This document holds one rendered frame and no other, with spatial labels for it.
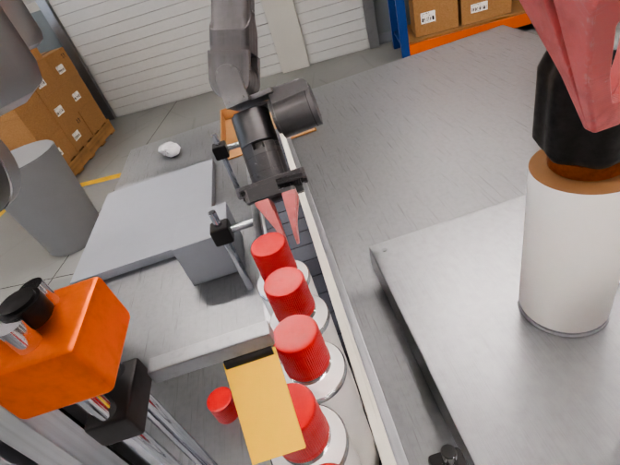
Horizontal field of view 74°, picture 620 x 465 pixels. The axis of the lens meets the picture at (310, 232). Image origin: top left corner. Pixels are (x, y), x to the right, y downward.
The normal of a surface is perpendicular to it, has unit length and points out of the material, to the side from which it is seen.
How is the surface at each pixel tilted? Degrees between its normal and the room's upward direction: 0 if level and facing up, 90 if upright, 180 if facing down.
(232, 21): 53
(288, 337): 3
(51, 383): 90
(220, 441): 0
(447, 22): 90
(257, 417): 46
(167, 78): 90
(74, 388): 90
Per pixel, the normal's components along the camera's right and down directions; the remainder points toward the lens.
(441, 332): -0.26, -0.76
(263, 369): -0.05, -0.11
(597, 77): 0.26, 0.79
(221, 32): -0.18, 0.23
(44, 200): 0.62, 0.41
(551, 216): -0.77, 0.54
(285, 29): -0.01, 0.62
